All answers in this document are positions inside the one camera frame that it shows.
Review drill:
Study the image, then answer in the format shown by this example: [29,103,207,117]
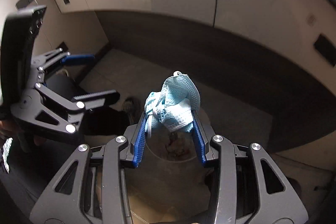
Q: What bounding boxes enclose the blue face mask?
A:
[144,71,201,136]

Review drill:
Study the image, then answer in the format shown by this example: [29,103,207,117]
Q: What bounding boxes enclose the person's left hand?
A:
[0,120,46,146]

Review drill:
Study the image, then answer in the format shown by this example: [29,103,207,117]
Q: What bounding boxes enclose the dark shoe on floor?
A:
[122,97,142,124]

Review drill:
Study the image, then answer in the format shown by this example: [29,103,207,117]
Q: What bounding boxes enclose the right drawer front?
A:
[215,0,335,92]

